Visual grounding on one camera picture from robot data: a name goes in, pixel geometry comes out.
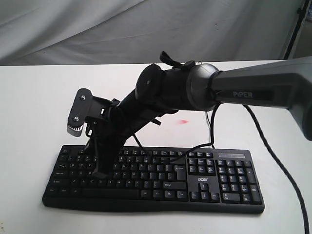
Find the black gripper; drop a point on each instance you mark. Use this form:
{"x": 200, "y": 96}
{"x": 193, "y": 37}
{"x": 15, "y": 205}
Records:
{"x": 120, "y": 121}

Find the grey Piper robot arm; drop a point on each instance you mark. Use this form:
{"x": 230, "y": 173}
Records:
{"x": 285, "y": 84}

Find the black acer keyboard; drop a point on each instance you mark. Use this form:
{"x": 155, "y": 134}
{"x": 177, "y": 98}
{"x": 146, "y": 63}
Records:
{"x": 159, "y": 179}

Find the red mark on table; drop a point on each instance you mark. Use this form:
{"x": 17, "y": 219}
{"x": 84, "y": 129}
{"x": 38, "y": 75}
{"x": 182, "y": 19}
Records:
{"x": 183, "y": 122}

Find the grey backdrop cloth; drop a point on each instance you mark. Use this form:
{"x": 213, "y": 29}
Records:
{"x": 64, "y": 32}

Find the black tripod stand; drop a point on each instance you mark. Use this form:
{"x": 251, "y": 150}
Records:
{"x": 301, "y": 13}

